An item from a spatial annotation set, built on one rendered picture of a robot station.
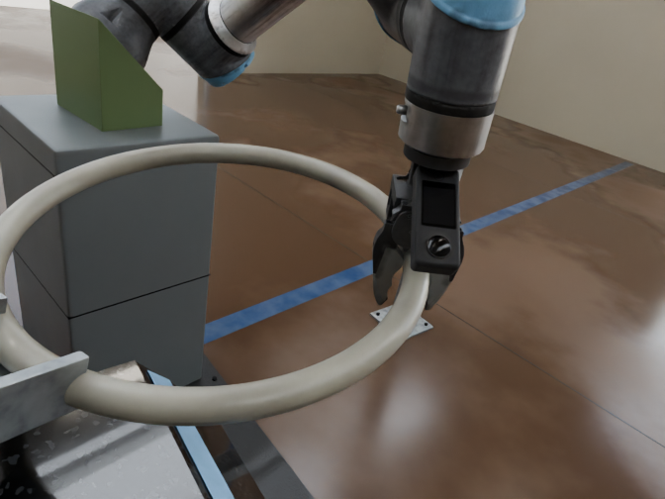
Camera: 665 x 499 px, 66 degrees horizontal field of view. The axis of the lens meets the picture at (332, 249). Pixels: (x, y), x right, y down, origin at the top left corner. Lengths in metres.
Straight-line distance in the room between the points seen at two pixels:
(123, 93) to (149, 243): 0.37
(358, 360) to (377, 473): 1.21
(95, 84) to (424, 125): 0.92
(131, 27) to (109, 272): 0.57
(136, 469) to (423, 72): 0.45
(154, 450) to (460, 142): 0.42
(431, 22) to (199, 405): 0.38
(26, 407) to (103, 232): 0.89
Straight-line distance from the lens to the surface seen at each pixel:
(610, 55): 6.75
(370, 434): 1.75
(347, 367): 0.45
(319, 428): 1.72
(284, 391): 0.43
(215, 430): 0.66
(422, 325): 2.26
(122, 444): 0.57
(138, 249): 1.37
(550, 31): 7.00
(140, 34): 1.33
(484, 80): 0.50
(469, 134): 0.52
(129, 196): 1.29
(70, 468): 0.56
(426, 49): 0.50
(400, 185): 0.60
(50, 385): 0.44
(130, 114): 1.33
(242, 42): 1.36
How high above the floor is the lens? 1.27
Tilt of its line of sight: 28 degrees down
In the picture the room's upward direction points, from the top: 12 degrees clockwise
